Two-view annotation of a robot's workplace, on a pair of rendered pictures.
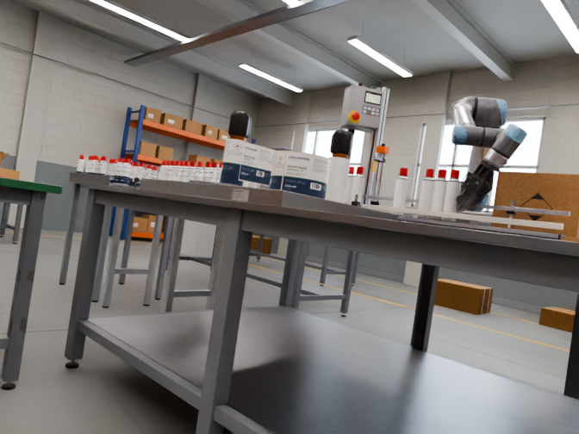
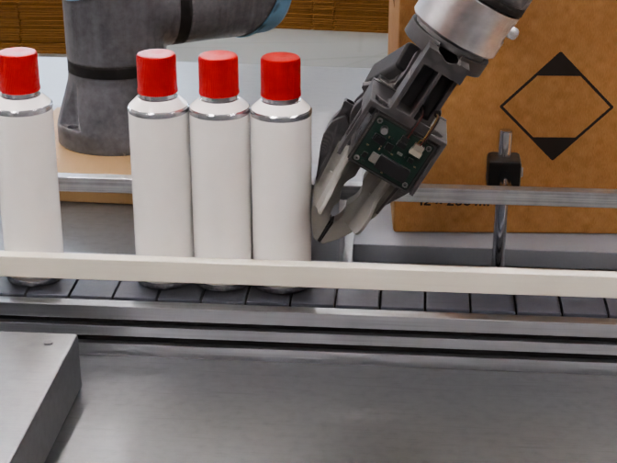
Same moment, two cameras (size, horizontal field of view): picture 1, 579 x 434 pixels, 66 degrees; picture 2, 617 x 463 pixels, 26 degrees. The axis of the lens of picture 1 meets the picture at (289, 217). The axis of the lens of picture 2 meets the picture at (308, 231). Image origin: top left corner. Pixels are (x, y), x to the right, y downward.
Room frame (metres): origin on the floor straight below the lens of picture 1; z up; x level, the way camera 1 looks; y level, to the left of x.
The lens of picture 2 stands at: (0.89, 0.02, 1.38)
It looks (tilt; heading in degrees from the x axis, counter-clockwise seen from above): 23 degrees down; 322
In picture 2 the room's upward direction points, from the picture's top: straight up
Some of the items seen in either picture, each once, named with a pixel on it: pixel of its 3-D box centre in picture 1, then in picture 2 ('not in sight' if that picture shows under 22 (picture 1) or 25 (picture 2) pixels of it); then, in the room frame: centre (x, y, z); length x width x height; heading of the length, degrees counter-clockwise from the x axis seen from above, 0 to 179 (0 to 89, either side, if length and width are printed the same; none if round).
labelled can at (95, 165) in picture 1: (121, 173); not in sight; (3.79, 1.46, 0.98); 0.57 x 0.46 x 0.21; 138
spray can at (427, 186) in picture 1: (426, 194); (161, 169); (1.82, -0.54, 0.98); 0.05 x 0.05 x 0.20
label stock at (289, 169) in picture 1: (299, 176); not in sight; (1.57, -0.01, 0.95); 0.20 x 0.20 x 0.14
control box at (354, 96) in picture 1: (362, 109); not in sight; (2.17, -0.27, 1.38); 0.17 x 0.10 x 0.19; 103
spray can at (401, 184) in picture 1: (401, 192); (27, 166); (1.89, -0.45, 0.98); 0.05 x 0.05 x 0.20
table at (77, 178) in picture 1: (117, 236); not in sight; (3.70, 1.38, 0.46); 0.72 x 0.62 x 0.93; 48
